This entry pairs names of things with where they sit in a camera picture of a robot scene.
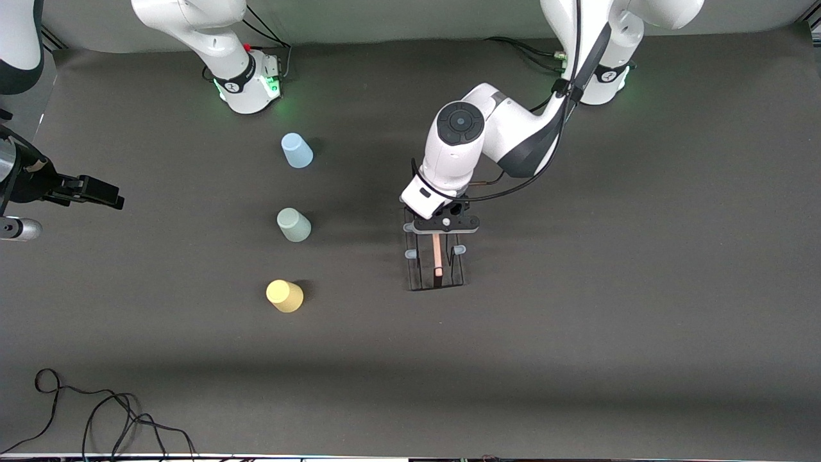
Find black wire cup holder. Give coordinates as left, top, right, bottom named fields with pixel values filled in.
left=403, top=218, right=468, bottom=291

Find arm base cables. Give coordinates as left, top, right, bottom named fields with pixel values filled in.
left=204, top=5, right=292, bottom=84
left=484, top=35, right=565, bottom=74

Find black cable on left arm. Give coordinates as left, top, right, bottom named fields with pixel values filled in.
left=410, top=0, right=613, bottom=203

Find loose black cable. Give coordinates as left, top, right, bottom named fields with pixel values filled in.
left=0, top=368, right=197, bottom=460

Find yellow plastic cup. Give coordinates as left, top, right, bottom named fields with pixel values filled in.
left=266, top=280, right=304, bottom=313

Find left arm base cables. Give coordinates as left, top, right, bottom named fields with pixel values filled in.
left=484, top=35, right=565, bottom=74

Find grey table mat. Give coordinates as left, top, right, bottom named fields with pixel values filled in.
left=0, top=24, right=821, bottom=458

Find pale green plastic cup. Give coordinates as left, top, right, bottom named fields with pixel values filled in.
left=276, top=208, right=312, bottom=243

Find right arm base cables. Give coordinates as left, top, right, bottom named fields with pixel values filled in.
left=204, top=5, right=292, bottom=84

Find light blue plastic cup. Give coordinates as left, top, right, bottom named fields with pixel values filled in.
left=281, top=133, right=314, bottom=169

